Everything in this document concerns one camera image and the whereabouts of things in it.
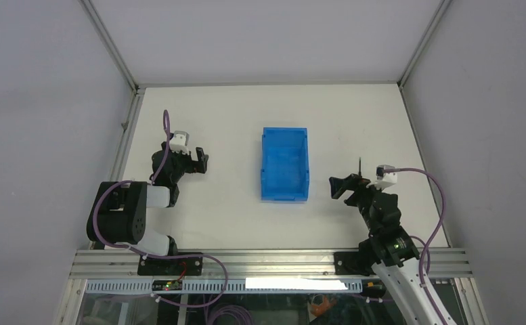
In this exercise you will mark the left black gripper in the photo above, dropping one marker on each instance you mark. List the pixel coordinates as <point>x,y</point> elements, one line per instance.
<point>193,165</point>

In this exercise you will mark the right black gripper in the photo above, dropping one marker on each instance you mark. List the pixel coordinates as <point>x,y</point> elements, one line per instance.
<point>338,186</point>

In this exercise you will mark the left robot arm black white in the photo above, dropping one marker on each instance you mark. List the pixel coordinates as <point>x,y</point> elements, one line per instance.
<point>118,216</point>

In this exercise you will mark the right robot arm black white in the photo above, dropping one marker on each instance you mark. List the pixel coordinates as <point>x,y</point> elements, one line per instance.
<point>388,252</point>

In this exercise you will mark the blue plastic bin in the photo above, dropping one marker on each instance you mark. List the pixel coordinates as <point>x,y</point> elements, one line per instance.
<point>285,174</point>

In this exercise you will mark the orange object below table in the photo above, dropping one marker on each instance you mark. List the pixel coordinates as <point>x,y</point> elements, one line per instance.
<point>320,304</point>

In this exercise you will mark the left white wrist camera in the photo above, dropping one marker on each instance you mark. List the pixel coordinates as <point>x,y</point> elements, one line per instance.
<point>178,142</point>

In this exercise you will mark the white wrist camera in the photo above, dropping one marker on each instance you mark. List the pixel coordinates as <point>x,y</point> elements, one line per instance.
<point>386,176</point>
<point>178,142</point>

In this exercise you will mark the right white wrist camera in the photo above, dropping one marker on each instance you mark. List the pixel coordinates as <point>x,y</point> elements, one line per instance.
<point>386,176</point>

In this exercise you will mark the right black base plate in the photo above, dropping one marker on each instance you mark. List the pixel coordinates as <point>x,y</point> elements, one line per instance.
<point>353,263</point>

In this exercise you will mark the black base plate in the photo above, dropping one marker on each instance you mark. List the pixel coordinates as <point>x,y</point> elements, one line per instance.
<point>188,266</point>
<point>353,263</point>

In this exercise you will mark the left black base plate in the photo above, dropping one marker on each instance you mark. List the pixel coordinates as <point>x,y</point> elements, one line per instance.
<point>188,266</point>

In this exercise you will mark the slotted grey cable duct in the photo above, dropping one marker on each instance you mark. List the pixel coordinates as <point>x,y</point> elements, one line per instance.
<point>245,286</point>

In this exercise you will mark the aluminium front rail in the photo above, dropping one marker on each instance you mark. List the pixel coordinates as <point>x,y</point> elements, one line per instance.
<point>237,264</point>

